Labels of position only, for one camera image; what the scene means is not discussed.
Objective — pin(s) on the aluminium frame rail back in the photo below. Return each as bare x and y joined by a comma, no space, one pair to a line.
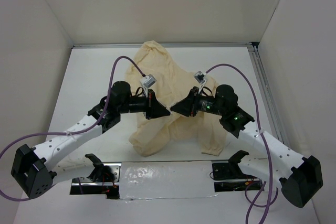
169,45

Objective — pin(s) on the cream yellow jacket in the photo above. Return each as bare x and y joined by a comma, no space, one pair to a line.
172,85

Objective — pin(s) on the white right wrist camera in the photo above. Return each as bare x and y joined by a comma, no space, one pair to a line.
201,78

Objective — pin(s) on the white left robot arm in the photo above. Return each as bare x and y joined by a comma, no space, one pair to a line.
34,168

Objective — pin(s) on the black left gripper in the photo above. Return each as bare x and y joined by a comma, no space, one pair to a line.
155,109

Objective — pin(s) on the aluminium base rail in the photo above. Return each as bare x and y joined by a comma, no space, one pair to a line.
226,177

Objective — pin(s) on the white tape sheet cover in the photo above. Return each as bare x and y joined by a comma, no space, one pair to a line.
166,180

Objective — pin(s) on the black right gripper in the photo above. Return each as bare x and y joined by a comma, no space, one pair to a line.
189,104

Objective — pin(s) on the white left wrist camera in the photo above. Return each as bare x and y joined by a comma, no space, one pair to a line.
147,81

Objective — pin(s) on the aluminium frame rail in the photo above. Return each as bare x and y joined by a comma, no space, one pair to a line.
272,113
169,45

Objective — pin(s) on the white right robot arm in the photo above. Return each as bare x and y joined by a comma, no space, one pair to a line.
298,177

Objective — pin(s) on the aluminium frame rail right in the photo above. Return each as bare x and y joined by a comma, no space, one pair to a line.
272,113

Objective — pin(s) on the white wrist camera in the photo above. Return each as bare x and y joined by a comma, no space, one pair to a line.
201,78
147,81

